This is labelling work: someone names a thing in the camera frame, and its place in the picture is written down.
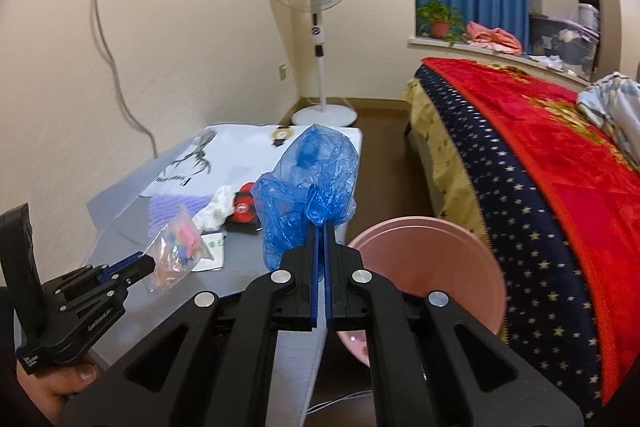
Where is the clear bag with candies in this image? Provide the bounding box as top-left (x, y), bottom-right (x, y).
top-left (144, 207), bottom-right (206, 295)

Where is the purple foam net sheet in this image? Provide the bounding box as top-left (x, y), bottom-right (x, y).
top-left (148, 194), bottom-right (212, 239)

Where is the pink plastic trash bin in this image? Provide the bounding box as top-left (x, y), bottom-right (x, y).
top-left (349, 216), bottom-right (506, 334)

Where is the white tissue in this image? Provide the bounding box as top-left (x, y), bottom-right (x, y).
top-left (192, 185), bottom-right (235, 232)

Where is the red black snack packet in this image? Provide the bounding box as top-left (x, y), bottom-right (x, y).
top-left (224, 182), bottom-right (262, 234)

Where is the blue plastic bag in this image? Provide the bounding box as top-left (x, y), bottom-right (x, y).
top-left (250, 124), bottom-right (359, 271)

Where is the left hand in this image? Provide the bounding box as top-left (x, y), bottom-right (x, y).
top-left (16, 355), bottom-right (101, 425)

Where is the small white paper slip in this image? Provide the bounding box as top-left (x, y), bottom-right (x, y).
top-left (192, 232), bottom-right (226, 272)

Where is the navy star bedsheet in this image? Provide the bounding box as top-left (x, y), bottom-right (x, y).
top-left (413, 65), bottom-right (602, 426)

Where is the white printed table cover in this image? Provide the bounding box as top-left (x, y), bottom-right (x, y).
top-left (142, 124), bottom-right (306, 197)

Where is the yellow star bed skirt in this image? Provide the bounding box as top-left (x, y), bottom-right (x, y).
top-left (405, 77), bottom-right (491, 248)

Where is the red floral blanket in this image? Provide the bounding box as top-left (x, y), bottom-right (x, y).
top-left (420, 57), bottom-right (639, 407)

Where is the striped blue grey quilt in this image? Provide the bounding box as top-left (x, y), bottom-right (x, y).
top-left (576, 72), bottom-right (640, 169)

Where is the pink folded cloth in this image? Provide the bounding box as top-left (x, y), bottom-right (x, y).
top-left (465, 22), bottom-right (523, 55)

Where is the potted green plant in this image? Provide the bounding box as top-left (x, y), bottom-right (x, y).
top-left (416, 0), bottom-right (465, 42)

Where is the grey storage bin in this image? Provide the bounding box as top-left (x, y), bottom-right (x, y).
top-left (529, 15), bottom-right (600, 80)

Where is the beige cardboard box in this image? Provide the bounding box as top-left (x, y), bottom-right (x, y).
top-left (528, 0), bottom-right (579, 22)

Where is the grey wall cable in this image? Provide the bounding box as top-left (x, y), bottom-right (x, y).
top-left (81, 0), bottom-right (161, 158)

